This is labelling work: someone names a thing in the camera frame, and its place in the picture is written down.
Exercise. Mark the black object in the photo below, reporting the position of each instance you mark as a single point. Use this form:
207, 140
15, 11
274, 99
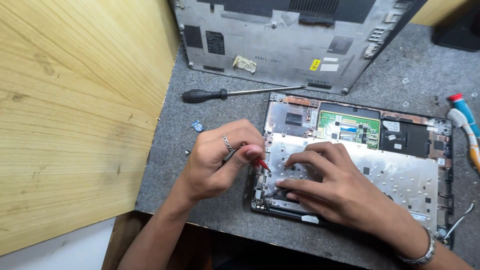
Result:
459, 32

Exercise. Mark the grey laptop bottom cover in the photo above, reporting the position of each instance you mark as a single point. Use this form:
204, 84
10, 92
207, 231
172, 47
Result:
270, 41

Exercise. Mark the red precision tool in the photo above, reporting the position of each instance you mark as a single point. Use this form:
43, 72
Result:
263, 164

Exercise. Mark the light wooden partition panel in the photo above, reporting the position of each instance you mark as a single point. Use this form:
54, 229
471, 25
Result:
75, 112

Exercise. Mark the grey felt mat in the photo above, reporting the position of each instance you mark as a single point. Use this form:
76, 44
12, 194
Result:
217, 210

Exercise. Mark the person's left hand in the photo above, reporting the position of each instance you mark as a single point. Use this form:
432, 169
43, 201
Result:
210, 161

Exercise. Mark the small blue circuit board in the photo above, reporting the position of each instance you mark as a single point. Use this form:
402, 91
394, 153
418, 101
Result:
197, 126

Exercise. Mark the black laptop base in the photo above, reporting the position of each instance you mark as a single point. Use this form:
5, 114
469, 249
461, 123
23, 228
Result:
397, 176

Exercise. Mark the white orange toothbrush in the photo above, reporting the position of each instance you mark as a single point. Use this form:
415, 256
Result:
467, 129

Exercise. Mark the person's right hand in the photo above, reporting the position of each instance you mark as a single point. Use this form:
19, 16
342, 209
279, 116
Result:
348, 195

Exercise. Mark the green touchpad circuit board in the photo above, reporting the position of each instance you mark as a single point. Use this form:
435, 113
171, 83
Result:
348, 125

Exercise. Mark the blue tube with red cap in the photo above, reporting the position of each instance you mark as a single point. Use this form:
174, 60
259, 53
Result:
465, 108

